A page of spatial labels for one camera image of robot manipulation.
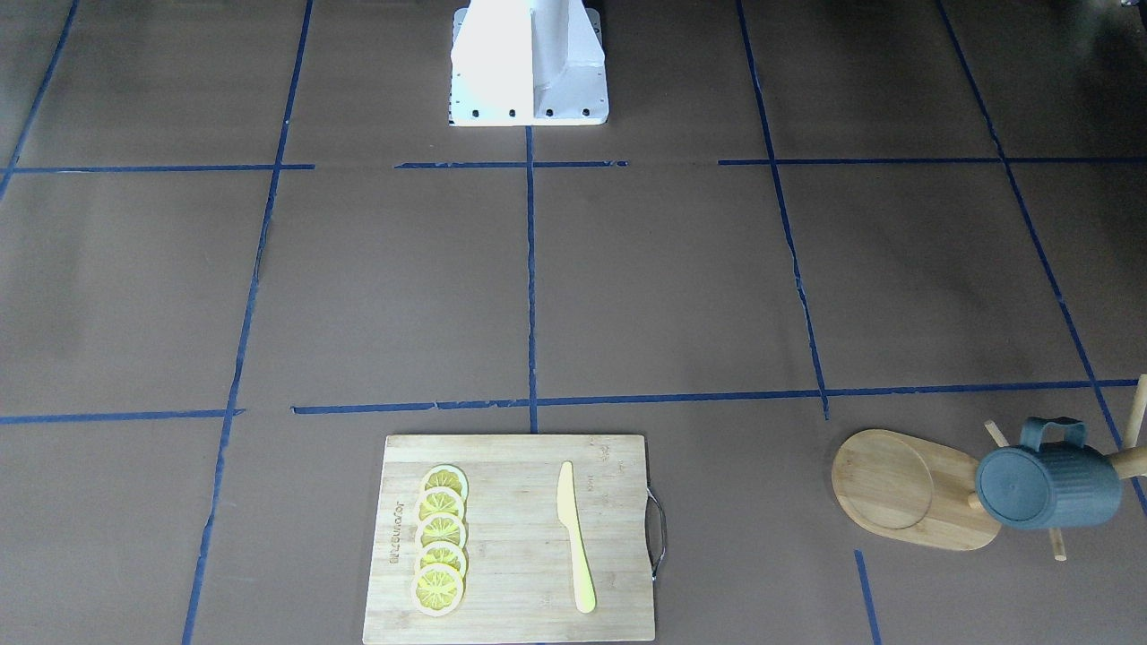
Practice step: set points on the wooden cutting board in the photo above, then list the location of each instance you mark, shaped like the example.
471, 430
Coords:
518, 587

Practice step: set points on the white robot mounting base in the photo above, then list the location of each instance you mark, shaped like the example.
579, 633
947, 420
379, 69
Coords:
528, 63

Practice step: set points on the lemon slice four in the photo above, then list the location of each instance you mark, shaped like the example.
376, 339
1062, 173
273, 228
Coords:
440, 499

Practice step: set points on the blue ribbed cup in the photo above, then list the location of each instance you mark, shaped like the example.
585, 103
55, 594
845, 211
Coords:
1051, 479

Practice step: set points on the lemon slice three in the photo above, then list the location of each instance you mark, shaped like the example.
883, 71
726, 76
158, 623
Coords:
442, 527

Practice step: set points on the yellow plastic knife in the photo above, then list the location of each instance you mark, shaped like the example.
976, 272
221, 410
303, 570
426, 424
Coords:
584, 594

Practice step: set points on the lemon slice five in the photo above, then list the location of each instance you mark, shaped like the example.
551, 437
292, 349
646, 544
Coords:
447, 475

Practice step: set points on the lemon slice two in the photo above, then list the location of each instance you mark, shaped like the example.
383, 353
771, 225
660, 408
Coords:
443, 552

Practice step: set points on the lemon slice one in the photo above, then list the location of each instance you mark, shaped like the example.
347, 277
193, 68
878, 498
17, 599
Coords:
437, 589

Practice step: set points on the wooden cup storage rack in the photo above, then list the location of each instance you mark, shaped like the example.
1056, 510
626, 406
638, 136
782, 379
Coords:
920, 492

